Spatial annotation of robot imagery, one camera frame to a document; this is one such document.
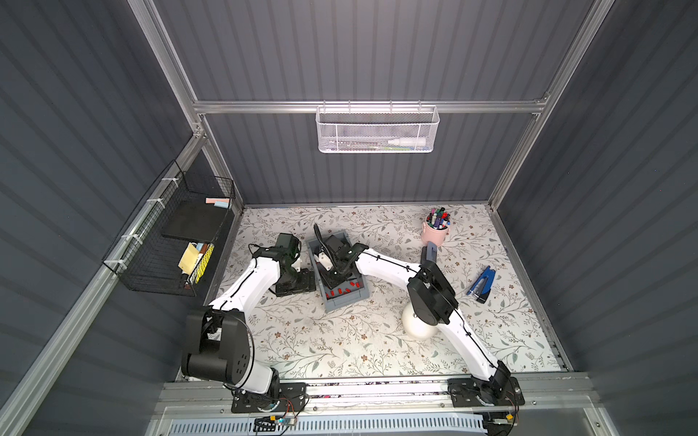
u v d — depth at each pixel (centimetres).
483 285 94
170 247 72
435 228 99
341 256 77
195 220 79
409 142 88
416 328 79
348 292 94
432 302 60
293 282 74
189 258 68
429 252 100
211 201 85
